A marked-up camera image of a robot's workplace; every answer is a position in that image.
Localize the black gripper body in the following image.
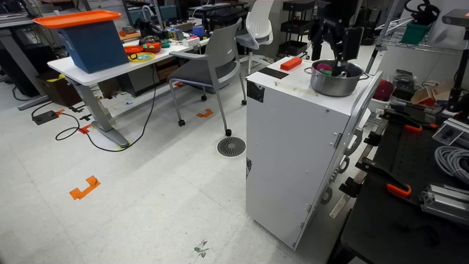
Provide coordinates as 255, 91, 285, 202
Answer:
312, 19, 365, 54

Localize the steel cooking pot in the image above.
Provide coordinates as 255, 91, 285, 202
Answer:
305, 58, 371, 98

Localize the white toy kitchen cabinet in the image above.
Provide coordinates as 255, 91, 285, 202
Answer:
245, 48, 386, 252

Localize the maroon round object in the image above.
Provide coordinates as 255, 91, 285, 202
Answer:
372, 77, 396, 102

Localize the orange rectangular block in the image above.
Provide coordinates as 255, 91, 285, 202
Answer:
280, 55, 304, 71

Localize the black shelf cart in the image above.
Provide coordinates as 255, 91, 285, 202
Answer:
277, 0, 314, 58

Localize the black flat rectangular plate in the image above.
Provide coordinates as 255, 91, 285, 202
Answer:
258, 66, 289, 80

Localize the green box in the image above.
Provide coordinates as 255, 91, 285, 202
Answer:
400, 20, 433, 47

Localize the black clamp knob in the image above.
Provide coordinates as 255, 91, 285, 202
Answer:
364, 130, 384, 146
339, 176, 364, 198

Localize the white office chair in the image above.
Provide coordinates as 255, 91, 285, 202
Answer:
238, 0, 276, 74

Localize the black stand pole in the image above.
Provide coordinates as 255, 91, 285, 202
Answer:
446, 48, 469, 113

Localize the grey office chair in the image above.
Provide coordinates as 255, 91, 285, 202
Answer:
167, 17, 248, 137

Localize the black equipment case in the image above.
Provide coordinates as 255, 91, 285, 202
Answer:
188, 1, 251, 33

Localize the brown cardboard box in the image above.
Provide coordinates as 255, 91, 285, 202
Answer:
156, 58, 182, 82

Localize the black perforated work table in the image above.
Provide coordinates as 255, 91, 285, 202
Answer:
327, 104, 469, 264

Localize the red plastic bowl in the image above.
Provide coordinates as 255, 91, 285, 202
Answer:
141, 41, 163, 54

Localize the yellow green plate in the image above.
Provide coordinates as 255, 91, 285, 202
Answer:
128, 51, 157, 64

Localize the orange plastic tray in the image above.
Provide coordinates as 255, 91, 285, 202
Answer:
122, 44, 145, 55

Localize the blue storage bin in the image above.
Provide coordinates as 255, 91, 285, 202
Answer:
57, 19, 129, 74

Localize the orange bin lid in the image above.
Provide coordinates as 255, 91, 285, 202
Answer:
32, 8, 123, 30

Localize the white desk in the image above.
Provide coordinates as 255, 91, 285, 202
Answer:
47, 35, 211, 149

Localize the brown storage box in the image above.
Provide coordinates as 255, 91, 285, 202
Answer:
41, 74, 82, 107

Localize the orange L-shaped floor tape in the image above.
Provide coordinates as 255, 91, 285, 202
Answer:
69, 174, 103, 201

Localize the black power adapter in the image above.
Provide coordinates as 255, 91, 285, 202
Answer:
31, 108, 60, 126

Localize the grey side desk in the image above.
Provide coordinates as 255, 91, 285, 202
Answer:
0, 13, 50, 111

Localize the metal wire shelf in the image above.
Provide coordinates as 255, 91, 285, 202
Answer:
365, 0, 469, 74

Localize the black cable tangle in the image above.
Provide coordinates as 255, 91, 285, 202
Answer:
403, 0, 441, 26

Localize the grey cable bundle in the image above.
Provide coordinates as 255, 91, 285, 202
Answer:
434, 143, 469, 186

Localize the black floor cable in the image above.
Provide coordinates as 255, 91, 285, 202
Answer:
54, 64, 158, 154

